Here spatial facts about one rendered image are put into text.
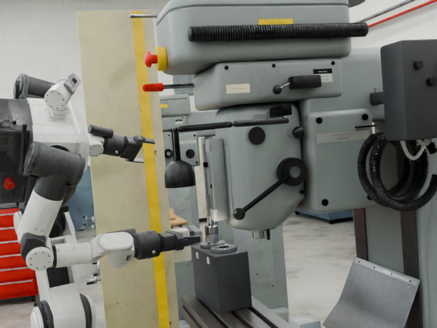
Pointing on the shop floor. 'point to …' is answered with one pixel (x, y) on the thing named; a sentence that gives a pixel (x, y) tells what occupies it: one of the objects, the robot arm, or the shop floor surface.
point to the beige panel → (144, 198)
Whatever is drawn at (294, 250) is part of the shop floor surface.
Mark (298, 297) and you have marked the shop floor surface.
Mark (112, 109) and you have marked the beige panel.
